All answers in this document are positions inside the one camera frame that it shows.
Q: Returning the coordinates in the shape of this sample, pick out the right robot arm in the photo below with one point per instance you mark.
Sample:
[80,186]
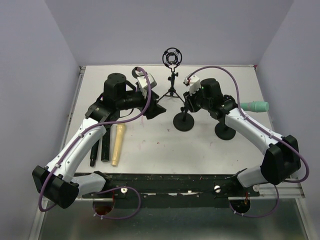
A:
[280,159]

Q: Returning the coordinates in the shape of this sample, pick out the black glitter microphone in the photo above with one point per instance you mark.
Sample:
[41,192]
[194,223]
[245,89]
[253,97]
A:
[105,145]

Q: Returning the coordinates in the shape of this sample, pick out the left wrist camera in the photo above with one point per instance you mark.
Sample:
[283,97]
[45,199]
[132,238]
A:
[143,85]

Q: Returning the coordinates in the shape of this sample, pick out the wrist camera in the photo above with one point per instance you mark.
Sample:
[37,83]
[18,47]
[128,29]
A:
[143,85]
[193,82]

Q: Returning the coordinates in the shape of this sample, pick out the black tripod microphone stand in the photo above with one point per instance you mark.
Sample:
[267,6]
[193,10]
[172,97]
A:
[172,58]

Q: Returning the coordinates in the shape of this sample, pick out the round base microphone stand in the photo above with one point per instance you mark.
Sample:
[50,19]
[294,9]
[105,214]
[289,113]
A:
[135,73]

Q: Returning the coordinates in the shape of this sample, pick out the edge microphone stand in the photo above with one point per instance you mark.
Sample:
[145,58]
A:
[183,121]

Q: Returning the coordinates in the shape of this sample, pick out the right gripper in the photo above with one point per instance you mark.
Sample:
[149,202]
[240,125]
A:
[189,100]

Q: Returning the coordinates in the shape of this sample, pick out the teal microphone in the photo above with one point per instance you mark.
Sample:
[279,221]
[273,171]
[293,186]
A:
[255,106]

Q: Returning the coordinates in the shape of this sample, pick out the small black microphone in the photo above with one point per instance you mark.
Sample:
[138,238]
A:
[94,154]

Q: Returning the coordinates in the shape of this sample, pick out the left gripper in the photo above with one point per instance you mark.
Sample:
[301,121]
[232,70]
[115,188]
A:
[154,109]

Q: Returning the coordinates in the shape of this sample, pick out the gold microphone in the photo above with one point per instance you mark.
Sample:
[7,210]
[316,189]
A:
[118,143]

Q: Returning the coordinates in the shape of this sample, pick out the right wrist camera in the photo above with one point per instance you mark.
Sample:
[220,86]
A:
[193,82]

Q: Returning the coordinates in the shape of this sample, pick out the black mounting rail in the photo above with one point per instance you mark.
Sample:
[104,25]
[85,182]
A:
[162,191]

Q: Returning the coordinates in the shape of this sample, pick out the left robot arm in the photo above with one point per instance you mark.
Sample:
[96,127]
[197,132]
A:
[57,181]

